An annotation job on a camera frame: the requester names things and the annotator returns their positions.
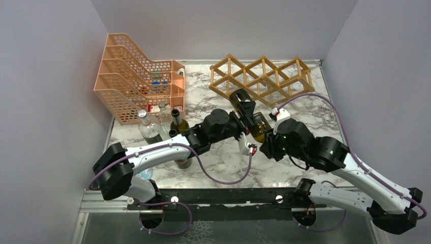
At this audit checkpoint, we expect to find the clear square glass bottle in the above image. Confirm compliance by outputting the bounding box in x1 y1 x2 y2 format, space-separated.
265 91 286 107

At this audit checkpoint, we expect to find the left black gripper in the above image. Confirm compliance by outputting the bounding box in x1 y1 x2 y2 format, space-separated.
210 102 256 146

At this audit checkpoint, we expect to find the green wine bottle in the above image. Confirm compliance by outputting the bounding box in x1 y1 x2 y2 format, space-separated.
170 109 190 134
168 129 193 169
229 88 271 143

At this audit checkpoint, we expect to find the green wine bottle front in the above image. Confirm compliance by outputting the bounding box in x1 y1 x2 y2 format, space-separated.
168 129 193 169

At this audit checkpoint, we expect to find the small clear bottle silver cap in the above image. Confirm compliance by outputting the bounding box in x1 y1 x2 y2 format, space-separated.
138 110 163 144

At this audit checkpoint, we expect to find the wooden wine rack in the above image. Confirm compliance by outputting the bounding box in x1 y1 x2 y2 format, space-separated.
208 54 315 107

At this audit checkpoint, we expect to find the orange plastic file organizer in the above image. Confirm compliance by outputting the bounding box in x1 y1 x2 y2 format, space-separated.
94 33 186 125

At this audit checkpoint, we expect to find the plastic water bottle blue label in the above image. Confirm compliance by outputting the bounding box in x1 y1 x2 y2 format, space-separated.
136 168 153 180

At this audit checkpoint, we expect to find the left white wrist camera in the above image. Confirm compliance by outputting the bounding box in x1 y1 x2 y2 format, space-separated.
237 132 257 156

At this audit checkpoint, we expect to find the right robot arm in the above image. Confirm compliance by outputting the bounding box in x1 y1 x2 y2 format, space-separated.
260 118 423 234

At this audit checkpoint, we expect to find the green wine bottle back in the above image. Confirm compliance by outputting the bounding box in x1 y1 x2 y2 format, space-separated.
229 88 271 143

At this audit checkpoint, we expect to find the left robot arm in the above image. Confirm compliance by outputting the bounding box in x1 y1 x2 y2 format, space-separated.
88 100 257 209

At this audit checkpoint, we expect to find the round clear glass bottle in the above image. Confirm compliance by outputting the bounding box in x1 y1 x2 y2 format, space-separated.
158 101 172 135

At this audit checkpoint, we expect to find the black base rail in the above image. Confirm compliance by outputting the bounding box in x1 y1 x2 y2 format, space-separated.
127 187 308 222

